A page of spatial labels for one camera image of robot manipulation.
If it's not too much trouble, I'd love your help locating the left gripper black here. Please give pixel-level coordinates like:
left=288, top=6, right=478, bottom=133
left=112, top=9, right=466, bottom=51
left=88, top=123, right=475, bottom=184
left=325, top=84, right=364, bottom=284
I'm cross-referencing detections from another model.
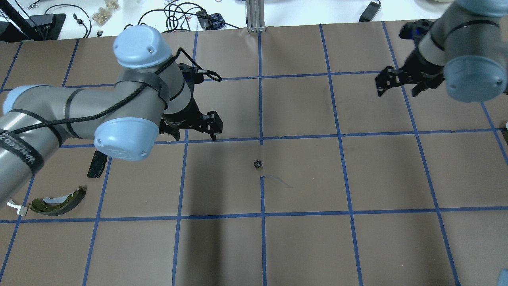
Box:
left=158, top=93, right=223, bottom=142

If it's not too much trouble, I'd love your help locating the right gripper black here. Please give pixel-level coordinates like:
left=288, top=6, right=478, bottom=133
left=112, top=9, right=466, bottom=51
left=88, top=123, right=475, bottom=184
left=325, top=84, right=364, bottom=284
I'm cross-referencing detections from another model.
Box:
left=375, top=50, right=445, bottom=97

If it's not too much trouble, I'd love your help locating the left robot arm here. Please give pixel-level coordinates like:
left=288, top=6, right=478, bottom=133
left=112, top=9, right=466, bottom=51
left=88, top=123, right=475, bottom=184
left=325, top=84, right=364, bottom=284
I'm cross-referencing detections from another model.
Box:
left=0, top=25, right=223, bottom=206

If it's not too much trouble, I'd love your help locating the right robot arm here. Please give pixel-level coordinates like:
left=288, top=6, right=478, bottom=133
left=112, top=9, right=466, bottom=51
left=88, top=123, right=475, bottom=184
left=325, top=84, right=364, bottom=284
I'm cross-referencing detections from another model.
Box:
left=375, top=0, right=508, bottom=102

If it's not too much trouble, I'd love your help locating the black brake pad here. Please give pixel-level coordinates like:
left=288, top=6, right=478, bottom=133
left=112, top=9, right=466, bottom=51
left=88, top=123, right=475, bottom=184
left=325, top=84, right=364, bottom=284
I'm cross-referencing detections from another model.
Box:
left=87, top=151, right=108, bottom=178

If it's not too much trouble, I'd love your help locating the curved brake shoe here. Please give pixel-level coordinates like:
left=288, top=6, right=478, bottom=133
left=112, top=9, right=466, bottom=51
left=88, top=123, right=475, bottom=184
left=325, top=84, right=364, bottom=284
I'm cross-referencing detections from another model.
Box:
left=29, top=186, right=87, bottom=216

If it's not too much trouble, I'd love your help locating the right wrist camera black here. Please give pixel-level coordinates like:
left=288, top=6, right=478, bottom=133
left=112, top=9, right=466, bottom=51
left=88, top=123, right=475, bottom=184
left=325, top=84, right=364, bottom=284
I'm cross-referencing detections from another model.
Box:
left=399, top=19, right=434, bottom=41

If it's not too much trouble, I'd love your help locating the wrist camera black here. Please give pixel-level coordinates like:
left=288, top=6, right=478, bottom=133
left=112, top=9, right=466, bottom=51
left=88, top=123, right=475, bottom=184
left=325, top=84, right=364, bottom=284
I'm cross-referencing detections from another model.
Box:
left=178, top=63, right=197, bottom=84
left=399, top=19, right=434, bottom=41

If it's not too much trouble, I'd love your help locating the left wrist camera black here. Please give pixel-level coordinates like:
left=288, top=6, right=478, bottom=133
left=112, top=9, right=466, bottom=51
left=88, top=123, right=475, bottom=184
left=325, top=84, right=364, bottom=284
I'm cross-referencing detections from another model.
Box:
left=178, top=63, right=197, bottom=84

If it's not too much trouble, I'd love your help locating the aluminium frame post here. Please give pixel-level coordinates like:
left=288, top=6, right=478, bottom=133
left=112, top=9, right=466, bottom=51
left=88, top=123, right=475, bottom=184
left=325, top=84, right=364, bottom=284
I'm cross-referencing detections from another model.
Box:
left=245, top=0, right=266, bottom=33

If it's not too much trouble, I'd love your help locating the black camera stand base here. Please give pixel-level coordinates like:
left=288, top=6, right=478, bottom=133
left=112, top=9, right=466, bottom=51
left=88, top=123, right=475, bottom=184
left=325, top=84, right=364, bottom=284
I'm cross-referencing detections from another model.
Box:
left=0, top=14, right=67, bottom=43

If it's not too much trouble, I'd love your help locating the white curved plastic bracket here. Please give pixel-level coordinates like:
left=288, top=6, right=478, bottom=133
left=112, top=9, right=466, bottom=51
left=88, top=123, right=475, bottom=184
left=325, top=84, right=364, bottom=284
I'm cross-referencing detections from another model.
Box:
left=6, top=200, right=28, bottom=216

